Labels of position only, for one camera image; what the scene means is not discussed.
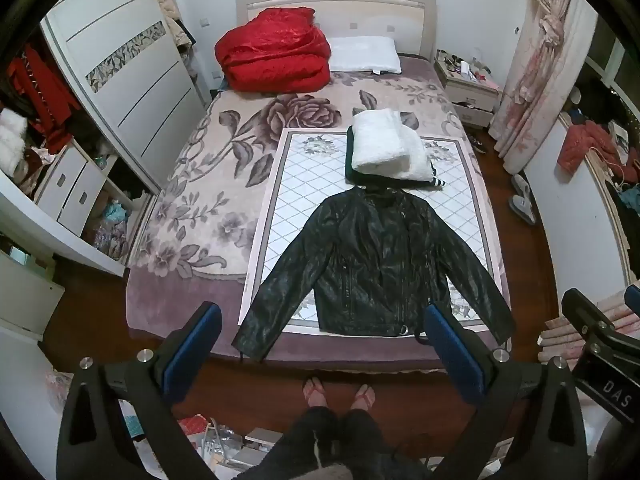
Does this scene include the nightstand clutter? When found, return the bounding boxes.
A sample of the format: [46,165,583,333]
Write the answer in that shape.
[436,50,498,83]

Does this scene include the white wardrobe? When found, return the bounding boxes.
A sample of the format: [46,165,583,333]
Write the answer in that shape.
[0,0,211,281]

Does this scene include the person's right foot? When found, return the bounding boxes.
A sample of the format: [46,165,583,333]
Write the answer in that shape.
[350,384,376,411]

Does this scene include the pink folded blanket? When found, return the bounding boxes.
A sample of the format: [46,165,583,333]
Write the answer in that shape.
[537,295,640,366]

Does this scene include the red quilt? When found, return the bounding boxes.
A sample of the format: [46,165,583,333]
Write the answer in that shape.
[214,6,333,95]

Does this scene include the white nightstand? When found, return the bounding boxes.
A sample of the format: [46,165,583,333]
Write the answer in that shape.
[434,55,503,128]

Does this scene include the white pillow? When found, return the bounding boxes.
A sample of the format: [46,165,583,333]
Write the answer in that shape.
[327,36,403,75]

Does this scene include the white quilted mat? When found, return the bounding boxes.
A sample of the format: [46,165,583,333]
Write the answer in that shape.
[239,129,507,333]

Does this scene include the black leather jacket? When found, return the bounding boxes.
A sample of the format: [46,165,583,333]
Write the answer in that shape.
[231,186,517,363]

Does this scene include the floral blanket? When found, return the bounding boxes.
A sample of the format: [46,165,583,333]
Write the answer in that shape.
[125,55,513,361]

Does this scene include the white low cabinet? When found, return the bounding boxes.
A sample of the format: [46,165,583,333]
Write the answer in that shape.
[0,247,66,343]

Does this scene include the white fluffy coat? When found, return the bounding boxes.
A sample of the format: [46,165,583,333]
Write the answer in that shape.
[0,110,28,181]

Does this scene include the person's left foot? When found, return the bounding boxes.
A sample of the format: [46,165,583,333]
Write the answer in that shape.
[302,377,328,411]

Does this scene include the wardrobe shelf clothes pile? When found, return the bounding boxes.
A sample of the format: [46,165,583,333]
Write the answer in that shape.
[82,195,146,261]

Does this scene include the bed with beige headboard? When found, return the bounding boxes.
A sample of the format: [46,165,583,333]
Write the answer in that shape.
[125,0,513,373]

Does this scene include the red padded jacket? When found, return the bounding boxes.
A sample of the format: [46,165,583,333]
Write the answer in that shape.
[557,121,626,173]

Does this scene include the beige hanging coat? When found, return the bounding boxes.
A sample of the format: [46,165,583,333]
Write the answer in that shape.
[150,0,193,53]

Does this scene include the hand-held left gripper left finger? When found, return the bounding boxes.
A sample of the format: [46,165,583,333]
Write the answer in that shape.
[57,301,223,480]

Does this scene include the person's black pants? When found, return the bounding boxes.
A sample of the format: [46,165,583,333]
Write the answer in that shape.
[240,406,446,480]

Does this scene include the pink floral curtain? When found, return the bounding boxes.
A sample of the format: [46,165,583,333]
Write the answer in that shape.
[489,0,576,176]

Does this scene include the hanging red clothes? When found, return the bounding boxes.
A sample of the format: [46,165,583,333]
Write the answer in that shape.
[7,45,81,146]

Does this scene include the floor clutter pile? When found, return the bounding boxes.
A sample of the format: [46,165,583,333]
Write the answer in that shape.
[120,400,281,480]

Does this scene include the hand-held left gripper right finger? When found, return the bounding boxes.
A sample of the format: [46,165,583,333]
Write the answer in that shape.
[422,302,590,480]

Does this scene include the person's foot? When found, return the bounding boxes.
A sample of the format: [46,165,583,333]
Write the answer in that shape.
[350,384,376,411]
[302,377,328,411]

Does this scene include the white fluffy garment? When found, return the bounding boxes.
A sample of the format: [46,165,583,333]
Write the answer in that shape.
[350,108,435,184]

